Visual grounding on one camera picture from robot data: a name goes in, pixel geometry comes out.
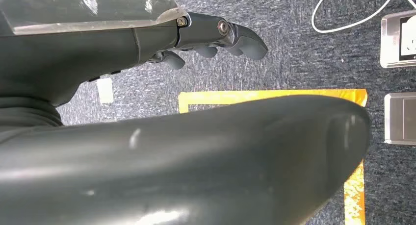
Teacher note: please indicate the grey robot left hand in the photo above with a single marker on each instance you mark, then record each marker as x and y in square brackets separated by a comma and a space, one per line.
[201, 165]

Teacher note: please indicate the yellow floor tape outline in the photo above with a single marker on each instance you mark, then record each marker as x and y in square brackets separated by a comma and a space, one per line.
[211, 98]

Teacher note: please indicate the white tape strip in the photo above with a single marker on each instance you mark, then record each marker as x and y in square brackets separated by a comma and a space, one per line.
[105, 91]

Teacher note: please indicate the ribbed grey left arm sleeve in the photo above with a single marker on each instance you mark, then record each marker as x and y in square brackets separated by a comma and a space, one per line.
[27, 114]

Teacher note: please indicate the silver floor socket box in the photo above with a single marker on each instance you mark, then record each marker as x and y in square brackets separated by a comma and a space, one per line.
[401, 119]

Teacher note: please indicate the silver floor socket with plug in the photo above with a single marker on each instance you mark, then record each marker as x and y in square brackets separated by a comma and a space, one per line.
[391, 41]

